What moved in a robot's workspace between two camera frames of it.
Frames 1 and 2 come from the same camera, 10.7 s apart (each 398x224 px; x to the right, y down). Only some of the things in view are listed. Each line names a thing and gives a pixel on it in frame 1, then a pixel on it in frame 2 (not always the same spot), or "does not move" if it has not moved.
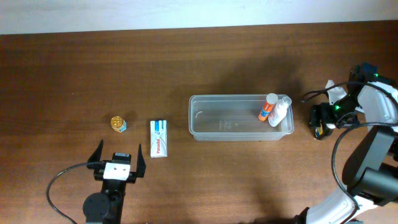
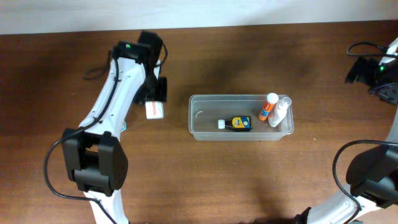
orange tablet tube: x=272 y=99 does not move
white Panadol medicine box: x=158 y=138 -> x=154 y=109
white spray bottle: x=278 y=111 does not move
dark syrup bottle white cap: x=324 y=131 -> x=238 y=123
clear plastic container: x=235 y=117 does not move
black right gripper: x=314 y=114 -> x=390 y=96
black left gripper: x=140 y=166 -> x=161 y=95
